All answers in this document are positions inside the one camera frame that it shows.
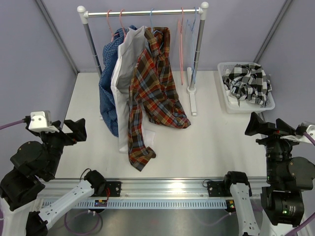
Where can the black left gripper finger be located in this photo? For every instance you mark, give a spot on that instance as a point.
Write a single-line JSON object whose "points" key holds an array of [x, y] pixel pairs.
{"points": [[78, 131], [55, 126]]}

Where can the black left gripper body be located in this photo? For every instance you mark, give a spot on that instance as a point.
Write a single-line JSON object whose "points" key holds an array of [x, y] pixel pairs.
{"points": [[55, 142]]}

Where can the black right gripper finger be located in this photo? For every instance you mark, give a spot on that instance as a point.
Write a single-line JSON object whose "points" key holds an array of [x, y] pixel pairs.
{"points": [[284, 128], [258, 126]]}

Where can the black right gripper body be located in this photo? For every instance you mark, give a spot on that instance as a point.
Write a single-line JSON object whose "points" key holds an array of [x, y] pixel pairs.
{"points": [[278, 149]]}

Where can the black white checked shirt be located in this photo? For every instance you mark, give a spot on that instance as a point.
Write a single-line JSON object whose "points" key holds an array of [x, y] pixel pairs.
{"points": [[247, 82]]}

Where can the blue plastic hanger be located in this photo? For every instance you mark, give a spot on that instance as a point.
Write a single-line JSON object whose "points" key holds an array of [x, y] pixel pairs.
{"points": [[190, 28]]}

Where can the white linen shirt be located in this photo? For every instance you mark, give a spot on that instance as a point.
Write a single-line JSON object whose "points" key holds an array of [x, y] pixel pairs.
{"points": [[233, 101]]}

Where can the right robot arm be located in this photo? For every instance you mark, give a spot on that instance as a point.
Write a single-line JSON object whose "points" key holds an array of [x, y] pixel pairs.
{"points": [[286, 176]]}

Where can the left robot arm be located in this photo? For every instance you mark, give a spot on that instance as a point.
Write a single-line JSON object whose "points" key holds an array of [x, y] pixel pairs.
{"points": [[36, 163]]}

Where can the blue checked shirt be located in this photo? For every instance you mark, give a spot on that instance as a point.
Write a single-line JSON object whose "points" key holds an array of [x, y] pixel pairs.
{"points": [[106, 99]]}

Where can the red brown plaid shirt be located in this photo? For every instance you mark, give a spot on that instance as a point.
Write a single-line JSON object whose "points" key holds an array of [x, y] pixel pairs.
{"points": [[152, 92]]}

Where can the white hanging shirt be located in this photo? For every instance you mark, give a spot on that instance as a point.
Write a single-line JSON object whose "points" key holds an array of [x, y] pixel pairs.
{"points": [[128, 54]]}

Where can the blue hanger on rack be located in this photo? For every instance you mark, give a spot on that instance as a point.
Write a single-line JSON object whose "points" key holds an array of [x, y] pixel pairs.
{"points": [[164, 45]]}

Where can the white plastic basket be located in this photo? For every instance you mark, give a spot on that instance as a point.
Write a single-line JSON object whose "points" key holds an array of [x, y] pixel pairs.
{"points": [[250, 107]]}

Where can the metal clothes rack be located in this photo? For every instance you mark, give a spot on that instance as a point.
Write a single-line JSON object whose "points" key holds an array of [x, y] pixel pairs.
{"points": [[201, 11]]}

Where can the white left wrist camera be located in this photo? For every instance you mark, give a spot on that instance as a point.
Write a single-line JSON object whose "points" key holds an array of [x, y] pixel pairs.
{"points": [[40, 121]]}

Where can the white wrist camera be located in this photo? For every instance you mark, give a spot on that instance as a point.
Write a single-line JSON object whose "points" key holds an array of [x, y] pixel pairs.
{"points": [[40, 121], [305, 133]]}

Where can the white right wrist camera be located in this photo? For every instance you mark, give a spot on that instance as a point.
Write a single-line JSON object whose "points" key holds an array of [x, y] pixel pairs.
{"points": [[305, 133]]}

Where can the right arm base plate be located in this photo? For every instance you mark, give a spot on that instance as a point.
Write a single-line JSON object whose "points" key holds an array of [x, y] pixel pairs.
{"points": [[221, 189]]}

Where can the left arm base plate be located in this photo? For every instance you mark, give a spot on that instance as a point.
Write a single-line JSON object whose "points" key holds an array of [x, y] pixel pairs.
{"points": [[108, 189]]}

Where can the white slotted cable duct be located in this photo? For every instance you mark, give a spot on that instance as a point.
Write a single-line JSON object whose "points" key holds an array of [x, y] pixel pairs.
{"points": [[152, 204]]}

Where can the aluminium mounting rail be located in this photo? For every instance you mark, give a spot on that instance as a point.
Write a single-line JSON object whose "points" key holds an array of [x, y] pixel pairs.
{"points": [[139, 188]]}

